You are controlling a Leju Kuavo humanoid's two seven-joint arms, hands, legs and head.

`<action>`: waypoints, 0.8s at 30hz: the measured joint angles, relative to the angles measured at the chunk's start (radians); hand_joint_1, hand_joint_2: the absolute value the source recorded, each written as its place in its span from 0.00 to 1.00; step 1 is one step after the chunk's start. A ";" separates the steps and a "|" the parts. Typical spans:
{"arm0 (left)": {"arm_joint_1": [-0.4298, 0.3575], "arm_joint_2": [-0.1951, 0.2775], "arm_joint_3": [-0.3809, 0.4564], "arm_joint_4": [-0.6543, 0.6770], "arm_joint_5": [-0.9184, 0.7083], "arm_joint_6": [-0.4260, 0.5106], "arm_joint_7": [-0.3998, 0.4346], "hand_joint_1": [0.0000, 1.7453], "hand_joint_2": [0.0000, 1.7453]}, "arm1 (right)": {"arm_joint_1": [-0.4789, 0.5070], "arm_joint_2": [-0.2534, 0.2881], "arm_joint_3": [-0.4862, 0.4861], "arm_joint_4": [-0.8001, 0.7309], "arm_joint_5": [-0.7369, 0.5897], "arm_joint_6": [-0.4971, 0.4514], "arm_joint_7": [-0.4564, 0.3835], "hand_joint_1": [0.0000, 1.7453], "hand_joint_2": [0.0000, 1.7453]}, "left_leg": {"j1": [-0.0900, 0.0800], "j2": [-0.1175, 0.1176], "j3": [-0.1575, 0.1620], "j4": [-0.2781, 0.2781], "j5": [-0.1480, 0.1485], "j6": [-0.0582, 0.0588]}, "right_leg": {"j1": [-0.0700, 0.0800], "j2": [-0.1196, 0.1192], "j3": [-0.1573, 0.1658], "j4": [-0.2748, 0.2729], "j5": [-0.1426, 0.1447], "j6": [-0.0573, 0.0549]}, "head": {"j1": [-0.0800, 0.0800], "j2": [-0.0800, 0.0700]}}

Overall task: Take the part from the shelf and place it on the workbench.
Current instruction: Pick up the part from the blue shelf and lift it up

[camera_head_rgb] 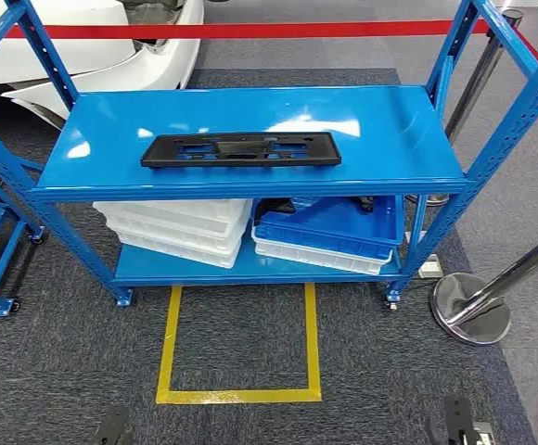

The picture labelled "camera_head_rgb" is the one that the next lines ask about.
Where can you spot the long black plastic frame part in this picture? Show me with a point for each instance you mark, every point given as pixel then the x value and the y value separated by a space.
pixel 324 150

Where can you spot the blue metal shelf rack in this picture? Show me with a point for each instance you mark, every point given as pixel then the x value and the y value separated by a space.
pixel 297 110

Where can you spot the small black plastic part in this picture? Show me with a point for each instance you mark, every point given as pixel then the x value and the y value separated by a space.
pixel 366 204

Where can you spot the blue plastic tray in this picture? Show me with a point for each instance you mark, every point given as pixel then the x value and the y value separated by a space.
pixel 334 224

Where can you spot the white car body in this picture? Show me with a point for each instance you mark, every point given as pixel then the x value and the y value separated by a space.
pixel 65 58

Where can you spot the chrome stanchion post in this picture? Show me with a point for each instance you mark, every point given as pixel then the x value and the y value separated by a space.
pixel 464 295
pixel 477 80

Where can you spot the black left wrist bracket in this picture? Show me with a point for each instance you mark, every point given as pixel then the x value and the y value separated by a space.
pixel 113 427

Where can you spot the black right camera bracket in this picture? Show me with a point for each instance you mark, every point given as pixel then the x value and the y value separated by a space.
pixel 459 420

